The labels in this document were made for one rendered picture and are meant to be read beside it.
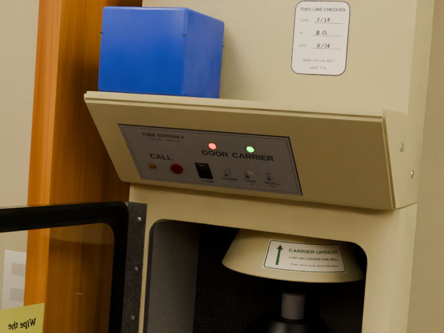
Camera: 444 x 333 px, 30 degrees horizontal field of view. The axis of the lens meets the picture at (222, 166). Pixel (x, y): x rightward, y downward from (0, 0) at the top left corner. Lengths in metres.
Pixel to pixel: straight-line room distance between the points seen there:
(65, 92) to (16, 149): 0.67
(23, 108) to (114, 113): 0.74
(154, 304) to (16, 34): 0.77
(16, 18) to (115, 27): 0.76
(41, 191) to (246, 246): 0.24
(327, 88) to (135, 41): 0.21
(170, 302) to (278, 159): 0.29
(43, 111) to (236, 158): 0.23
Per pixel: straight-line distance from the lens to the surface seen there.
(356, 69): 0.89
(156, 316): 1.02
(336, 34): 0.90
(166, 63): 0.85
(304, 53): 0.91
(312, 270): 0.94
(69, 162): 0.97
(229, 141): 0.84
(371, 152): 0.80
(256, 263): 0.95
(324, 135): 0.80
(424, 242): 1.32
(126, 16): 0.88
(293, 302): 1.02
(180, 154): 0.88
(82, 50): 0.98
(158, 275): 1.01
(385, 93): 0.88
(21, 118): 1.61
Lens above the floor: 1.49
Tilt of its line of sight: 3 degrees down
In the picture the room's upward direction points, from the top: 4 degrees clockwise
